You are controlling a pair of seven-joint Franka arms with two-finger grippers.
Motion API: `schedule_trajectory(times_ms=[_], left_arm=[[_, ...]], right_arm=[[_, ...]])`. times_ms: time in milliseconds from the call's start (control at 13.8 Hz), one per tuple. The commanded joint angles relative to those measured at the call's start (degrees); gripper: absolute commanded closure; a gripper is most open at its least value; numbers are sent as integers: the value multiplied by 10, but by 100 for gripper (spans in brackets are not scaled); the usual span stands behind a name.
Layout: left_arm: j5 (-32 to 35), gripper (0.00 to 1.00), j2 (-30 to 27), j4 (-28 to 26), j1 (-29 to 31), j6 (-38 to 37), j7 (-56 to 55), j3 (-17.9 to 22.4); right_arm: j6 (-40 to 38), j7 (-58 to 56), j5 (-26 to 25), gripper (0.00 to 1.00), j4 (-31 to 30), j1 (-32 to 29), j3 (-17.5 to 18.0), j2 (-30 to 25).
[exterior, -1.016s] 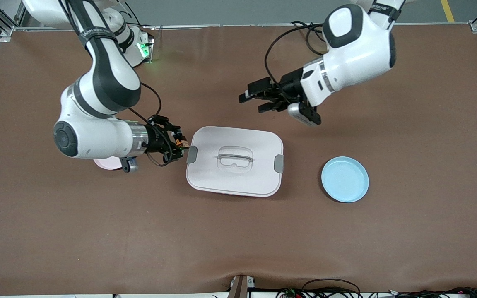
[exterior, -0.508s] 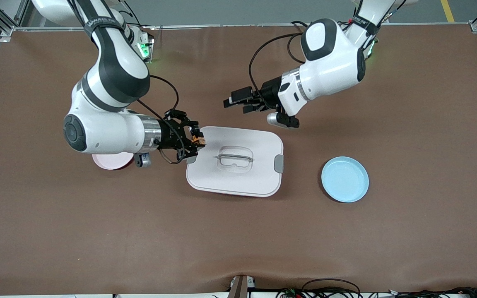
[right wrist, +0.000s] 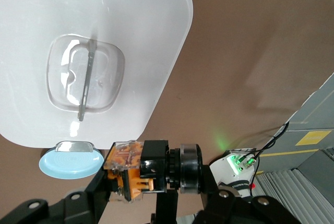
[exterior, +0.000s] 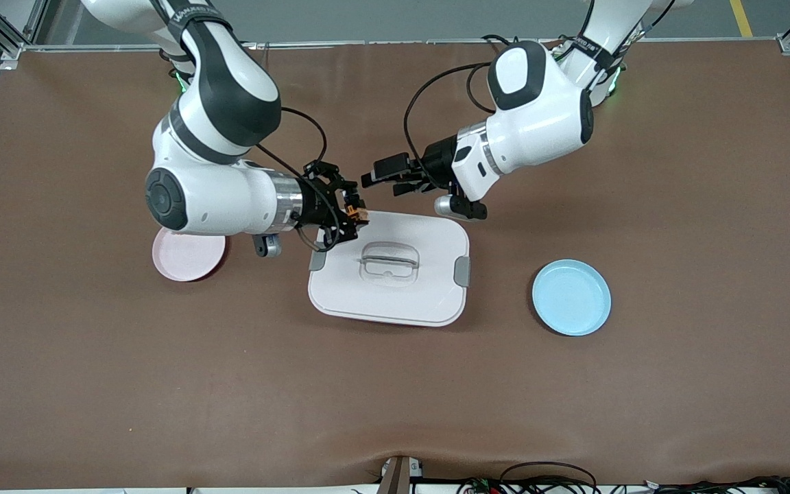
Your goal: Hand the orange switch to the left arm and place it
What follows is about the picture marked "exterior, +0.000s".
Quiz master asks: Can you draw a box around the white lidded storage box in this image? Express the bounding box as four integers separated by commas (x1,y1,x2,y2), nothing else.
307,209,471,327

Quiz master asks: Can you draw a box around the pink round plate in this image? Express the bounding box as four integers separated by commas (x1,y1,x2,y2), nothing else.
152,226,228,283

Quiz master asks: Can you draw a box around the light blue round plate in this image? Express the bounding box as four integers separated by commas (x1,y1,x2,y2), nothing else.
531,259,612,337

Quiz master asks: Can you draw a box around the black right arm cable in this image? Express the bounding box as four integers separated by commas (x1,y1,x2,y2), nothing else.
258,106,331,251

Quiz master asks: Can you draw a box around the metal table edge rail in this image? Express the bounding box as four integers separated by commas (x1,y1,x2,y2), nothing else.
21,38,783,53

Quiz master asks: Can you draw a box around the black base cable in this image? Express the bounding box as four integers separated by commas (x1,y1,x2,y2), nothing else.
483,33,526,52

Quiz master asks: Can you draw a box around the brown camera mount post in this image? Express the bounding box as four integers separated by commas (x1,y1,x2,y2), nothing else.
378,455,424,494

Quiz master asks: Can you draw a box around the black cable bundle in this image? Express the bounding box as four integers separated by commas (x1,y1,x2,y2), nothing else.
457,461,790,494

